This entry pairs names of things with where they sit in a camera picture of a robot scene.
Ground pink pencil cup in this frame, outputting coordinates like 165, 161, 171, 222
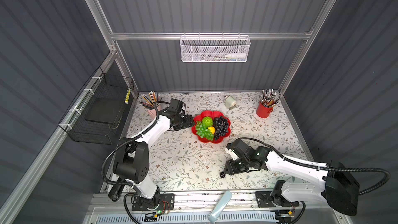
147, 108, 157, 120

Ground black wire wall basket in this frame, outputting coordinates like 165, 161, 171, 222
59, 69, 135, 145

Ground coloured pencils in pink cup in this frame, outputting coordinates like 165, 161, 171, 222
140, 91, 162, 110

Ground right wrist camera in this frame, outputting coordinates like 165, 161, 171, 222
225, 148, 239, 161

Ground white mesh wall basket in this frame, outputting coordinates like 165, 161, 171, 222
179, 34, 251, 63

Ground light blue flat tool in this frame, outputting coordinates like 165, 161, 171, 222
208, 191, 232, 224

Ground green custard apple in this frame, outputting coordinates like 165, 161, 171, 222
202, 116, 213, 128

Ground pencils in red cup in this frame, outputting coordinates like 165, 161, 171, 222
260, 89, 281, 108

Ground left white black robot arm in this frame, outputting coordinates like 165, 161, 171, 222
108, 99, 194, 205

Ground green grape bunch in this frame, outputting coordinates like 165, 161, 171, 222
195, 121, 214, 141

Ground pale green pencil sharpener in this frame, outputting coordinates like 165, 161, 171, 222
225, 95, 237, 110

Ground left black corrugated cable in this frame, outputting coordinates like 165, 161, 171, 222
101, 100, 172, 187

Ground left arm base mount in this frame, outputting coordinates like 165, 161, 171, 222
131, 194, 175, 211

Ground red pencil cup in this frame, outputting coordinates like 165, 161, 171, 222
256, 103, 273, 118

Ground white marker in basket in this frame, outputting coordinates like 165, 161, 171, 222
224, 52, 247, 60

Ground large black grape bunch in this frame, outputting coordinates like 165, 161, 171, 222
213, 117, 229, 140

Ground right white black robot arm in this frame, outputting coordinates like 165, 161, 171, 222
220, 138, 359, 216

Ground yellow lemon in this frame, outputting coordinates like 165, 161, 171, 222
208, 126, 216, 134

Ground black clamp tool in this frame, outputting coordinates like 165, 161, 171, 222
108, 185, 124, 202

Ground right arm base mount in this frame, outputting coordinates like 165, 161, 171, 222
255, 190, 300, 208

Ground red flower fruit bowl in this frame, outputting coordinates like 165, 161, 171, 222
191, 111, 231, 144

